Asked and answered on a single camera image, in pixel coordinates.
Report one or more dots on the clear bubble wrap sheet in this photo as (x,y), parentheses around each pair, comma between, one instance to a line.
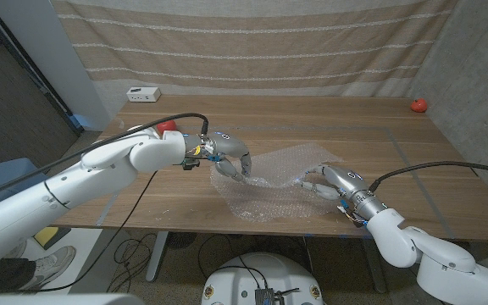
(278,169)

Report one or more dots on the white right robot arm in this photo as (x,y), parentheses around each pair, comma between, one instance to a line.
(434,254)

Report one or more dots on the dark trouser leg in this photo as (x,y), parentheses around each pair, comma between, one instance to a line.
(2,273)

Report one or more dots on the white power strip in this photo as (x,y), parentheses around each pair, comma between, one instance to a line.
(143,94)

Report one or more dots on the small orange-red tomato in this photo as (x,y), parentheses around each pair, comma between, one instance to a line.
(418,105)

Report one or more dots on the white sneaker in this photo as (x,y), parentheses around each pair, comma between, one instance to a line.
(51,264)

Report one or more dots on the yellow foam block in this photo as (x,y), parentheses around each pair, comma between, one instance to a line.
(47,235)

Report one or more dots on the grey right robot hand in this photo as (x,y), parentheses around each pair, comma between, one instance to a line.
(345,180)

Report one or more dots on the red apple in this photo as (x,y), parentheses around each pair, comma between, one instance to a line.
(168,125)

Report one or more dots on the grey table leg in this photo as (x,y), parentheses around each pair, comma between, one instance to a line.
(377,275)
(157,256)

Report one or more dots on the beige striped backdrop cloth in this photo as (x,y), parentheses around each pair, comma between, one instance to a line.
(248,46)

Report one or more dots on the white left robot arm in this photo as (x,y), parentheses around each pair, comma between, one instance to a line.
(79,186)

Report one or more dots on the dark door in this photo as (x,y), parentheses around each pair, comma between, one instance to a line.
(7,106)

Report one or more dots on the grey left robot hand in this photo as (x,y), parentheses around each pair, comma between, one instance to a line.
(225,146)

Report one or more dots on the black round floor base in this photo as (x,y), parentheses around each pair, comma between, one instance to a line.
(180,240)

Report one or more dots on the grey device on torso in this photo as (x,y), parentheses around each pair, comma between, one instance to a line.
(266,296)

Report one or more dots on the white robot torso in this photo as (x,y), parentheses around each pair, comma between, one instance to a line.
(244,275)

